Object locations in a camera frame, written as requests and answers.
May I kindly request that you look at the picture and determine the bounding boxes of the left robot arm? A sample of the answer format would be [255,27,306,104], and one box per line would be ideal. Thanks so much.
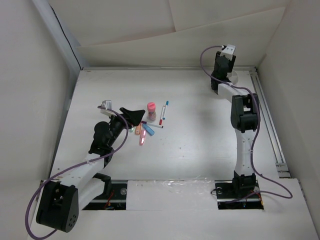
[36,106,146,233]

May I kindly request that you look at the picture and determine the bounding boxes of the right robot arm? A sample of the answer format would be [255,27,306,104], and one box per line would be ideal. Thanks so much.
[211,51,260,197]

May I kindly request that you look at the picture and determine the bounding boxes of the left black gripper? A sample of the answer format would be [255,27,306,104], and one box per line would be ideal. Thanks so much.
[106,108,145,147]

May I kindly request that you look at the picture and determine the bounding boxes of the blue highlighter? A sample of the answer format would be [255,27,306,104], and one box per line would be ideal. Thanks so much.
[142,123,155,136]

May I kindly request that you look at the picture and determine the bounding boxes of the blue cap white marker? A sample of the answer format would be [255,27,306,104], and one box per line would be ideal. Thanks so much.
[162,100,169,120]

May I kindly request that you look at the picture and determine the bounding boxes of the pink cap small bottle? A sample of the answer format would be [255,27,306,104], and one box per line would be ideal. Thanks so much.
[147,102,157,121]

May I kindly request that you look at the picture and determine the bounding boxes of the purple cap white marker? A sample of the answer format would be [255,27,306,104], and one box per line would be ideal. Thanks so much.
[141,121,164,129]

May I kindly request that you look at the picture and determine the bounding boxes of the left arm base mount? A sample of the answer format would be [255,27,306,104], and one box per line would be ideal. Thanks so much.
[83,180,128,211]

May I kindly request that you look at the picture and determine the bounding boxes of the pink highlighter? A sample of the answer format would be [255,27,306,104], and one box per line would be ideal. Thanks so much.
[139,129,147,146]

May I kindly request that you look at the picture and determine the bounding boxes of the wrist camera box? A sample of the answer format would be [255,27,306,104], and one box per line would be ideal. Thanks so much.
[97,100,113,117]
[221,44,236,56]

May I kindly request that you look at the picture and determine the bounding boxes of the red cap white marker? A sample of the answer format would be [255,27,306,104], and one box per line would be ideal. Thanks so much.
[159,105,164,126]

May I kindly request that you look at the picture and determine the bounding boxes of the white divided pen holder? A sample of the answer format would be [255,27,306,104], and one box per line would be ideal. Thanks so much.
[211,70,239,94]

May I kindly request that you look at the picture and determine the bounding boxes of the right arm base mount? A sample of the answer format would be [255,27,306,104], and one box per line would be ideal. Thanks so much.
[210,180,264,210]

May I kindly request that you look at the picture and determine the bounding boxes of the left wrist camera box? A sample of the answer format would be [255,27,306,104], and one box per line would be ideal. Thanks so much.
[97,100,113,117]

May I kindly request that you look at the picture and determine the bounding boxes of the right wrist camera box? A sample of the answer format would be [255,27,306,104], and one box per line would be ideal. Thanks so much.
[221,44,236,56]

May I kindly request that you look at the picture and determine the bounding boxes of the orange highlighter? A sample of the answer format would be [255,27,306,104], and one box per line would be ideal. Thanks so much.
[134,124,142,136]

